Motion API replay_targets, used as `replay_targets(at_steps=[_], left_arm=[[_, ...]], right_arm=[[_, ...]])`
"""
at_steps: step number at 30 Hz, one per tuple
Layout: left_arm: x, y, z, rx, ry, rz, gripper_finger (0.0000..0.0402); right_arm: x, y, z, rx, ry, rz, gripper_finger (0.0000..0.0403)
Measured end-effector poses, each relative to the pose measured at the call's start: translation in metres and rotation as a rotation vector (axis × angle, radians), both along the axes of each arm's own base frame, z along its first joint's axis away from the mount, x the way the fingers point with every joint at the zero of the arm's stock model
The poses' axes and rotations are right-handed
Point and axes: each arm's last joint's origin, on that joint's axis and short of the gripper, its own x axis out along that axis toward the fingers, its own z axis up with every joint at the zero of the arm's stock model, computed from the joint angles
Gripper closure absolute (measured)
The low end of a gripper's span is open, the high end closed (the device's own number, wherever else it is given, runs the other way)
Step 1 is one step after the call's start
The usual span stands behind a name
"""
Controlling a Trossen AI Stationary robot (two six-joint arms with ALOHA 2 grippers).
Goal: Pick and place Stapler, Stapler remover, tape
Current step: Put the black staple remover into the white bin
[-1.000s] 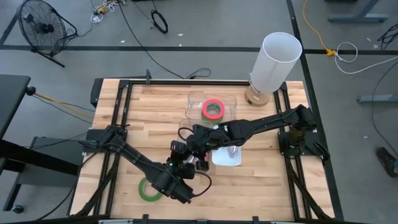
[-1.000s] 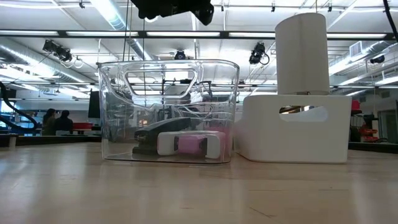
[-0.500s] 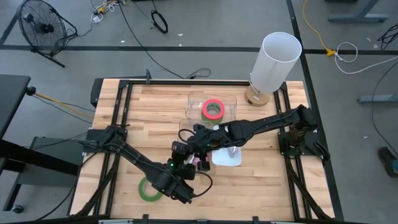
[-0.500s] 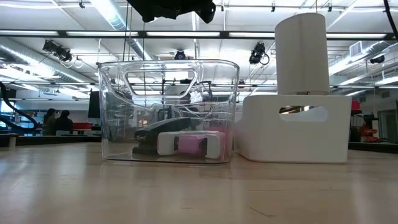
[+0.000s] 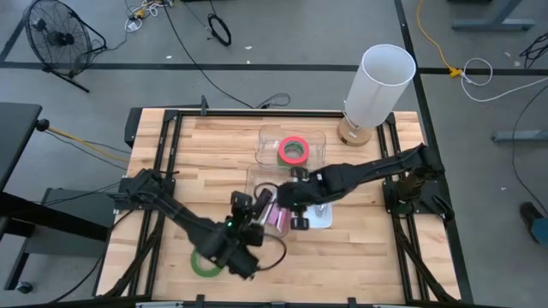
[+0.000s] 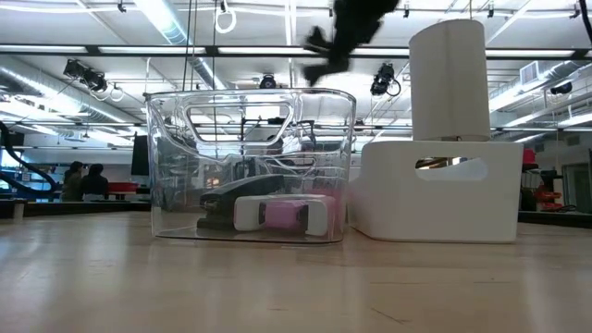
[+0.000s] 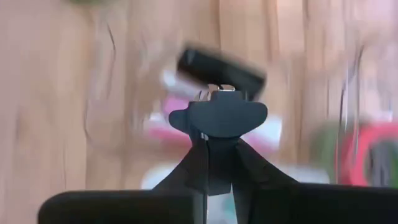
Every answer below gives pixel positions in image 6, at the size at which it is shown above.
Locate clear plastic bin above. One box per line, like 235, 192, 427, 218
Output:
256, 138, 355, 209
144, 87, 358, 245

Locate black ceiling spotlights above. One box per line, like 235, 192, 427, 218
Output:
63, 58, 108, 93

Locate red black machine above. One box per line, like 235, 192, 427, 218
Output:
521, 147, 563, 213

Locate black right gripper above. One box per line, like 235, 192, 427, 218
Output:
302, 0, 401, 88

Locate black monitor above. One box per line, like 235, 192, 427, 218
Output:
130, 134, 150, 177

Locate pink white stapler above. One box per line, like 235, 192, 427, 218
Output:
233, 193, 338, 238

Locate person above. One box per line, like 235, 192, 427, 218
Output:
62, 160, 87, 203
81, 163, 110, 203

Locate white plastic bin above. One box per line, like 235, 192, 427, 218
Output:
347, 140, 524, 244

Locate white cylinder lamp wooden base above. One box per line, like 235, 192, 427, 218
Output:
408, 18, 492, 142

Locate black hose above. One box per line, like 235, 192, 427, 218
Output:
0, 119, 59, 193

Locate black stapler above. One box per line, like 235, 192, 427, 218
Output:
196, 173, 286, 231

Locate grey ceiling vent unit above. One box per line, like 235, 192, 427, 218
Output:
519, 61, 540, 87

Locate silver ceiling duct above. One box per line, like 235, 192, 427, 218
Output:
133, 0, 228, 92

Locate white hanging ring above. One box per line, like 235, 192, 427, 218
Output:
214, 7, 238, 35

